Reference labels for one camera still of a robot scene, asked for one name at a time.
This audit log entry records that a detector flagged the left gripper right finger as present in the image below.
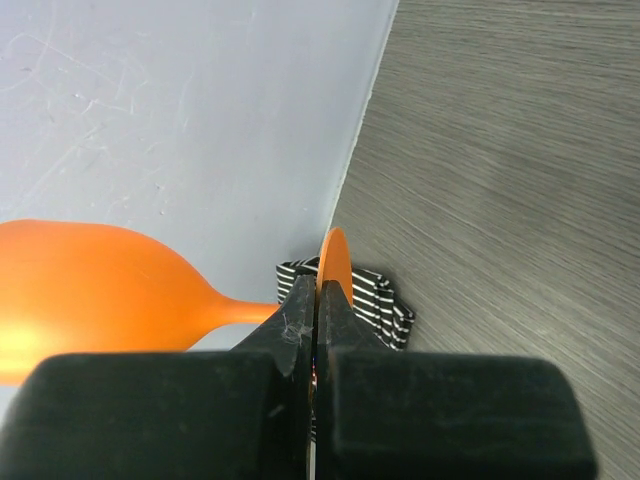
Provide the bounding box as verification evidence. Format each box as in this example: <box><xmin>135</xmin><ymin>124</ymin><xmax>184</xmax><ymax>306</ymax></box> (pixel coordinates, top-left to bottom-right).
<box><xmin>315</xmin><ymin>281</ymin><xmax>598</xmax><ymax>479</ymax></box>

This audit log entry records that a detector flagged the orange wine glass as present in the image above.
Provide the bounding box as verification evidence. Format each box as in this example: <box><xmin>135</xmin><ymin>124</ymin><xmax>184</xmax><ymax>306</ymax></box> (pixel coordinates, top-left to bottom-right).
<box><xmin>0</xmin><ymin>218</ymin><xmax>353</xmax><ymax>387</ymax></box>

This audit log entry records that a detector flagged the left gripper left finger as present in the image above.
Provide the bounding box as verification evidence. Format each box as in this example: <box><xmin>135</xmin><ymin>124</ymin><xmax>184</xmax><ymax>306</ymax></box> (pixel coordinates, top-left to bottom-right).
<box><xmin>1</xmin><ymin>276</ymin><xmax>315</xmax><ymax>479</ymax></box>

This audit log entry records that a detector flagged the striped black white cloth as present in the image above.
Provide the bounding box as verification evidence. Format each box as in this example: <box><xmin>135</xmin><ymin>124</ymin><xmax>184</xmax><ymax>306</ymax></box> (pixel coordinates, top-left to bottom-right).
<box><xmin>276</xmin><ymin>256</ymin><xmax>415</xmax><ymax>351</ymax></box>

